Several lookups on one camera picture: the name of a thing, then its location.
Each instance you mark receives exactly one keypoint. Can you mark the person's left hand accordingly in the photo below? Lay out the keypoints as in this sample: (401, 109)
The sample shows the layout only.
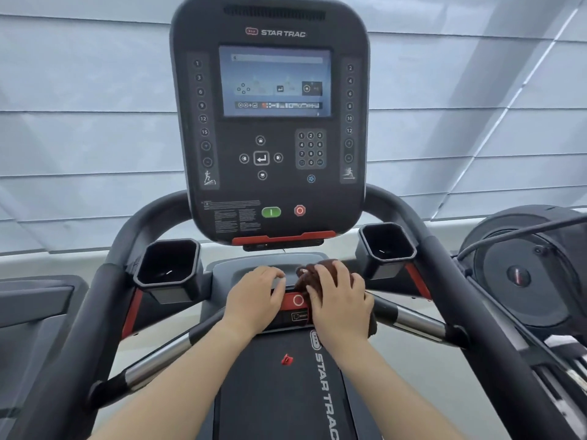
(250, 302)

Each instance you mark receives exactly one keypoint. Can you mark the person's right hand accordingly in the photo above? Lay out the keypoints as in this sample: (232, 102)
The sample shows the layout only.
(341, 311)

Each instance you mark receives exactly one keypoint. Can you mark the person's right middle finger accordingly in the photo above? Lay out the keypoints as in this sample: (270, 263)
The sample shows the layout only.
(338, 275)

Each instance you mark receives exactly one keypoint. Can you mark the person's right thumb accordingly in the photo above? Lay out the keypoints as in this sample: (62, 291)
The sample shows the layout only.
(313, 295)

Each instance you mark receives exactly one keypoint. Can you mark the person's left thumb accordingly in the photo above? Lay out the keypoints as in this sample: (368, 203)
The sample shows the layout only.
(279, 288)

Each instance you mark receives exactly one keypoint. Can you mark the person's right little finger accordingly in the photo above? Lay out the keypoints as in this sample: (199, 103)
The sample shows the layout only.
(362, 292)

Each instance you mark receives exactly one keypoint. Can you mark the brown cleaning cloth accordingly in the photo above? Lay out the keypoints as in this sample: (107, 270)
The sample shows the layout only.
(308, 273)

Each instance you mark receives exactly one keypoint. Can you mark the person's right forearm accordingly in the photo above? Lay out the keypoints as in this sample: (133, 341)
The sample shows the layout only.
(394, 394)

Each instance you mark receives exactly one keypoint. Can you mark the person's left forearm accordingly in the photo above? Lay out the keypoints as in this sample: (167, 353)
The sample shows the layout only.
(183, 389)

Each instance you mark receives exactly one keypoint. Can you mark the black cup holder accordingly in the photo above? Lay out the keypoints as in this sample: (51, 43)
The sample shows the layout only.
(386, 249)
(167, 268)

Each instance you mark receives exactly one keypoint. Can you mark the red safety clip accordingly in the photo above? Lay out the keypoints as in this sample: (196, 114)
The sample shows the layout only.
(286, 360)

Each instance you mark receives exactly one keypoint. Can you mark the round red stop button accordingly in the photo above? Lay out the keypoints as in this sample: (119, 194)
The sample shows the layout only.
(300, 210)

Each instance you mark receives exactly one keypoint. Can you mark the green start button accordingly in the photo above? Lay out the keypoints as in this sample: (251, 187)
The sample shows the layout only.
(271, 212)

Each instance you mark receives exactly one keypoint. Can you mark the black treadmill belt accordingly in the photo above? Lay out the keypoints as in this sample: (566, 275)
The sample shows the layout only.
(275, 398)

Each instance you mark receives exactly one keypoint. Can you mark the black treadmill console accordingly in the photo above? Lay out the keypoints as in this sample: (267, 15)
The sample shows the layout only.
(270, 178)

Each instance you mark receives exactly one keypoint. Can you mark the black exercise bike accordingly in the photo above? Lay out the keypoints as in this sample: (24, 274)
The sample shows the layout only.
(527, 274)

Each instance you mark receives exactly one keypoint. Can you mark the treadmill touch screen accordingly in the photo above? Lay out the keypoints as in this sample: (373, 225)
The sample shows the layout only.
(275, 82)

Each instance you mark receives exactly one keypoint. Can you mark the white pleated window blind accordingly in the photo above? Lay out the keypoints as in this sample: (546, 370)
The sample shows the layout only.
(458, 109)

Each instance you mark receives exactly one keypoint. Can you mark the grey neighbouring treadmill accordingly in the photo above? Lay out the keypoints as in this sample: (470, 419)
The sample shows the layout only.
(32, 325)

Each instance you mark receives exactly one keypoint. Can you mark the red emergency stop switch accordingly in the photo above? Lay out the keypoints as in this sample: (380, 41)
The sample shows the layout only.
(296, 301)

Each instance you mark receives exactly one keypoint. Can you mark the black treadmill frame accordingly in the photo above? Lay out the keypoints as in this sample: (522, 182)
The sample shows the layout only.
(463, 316)

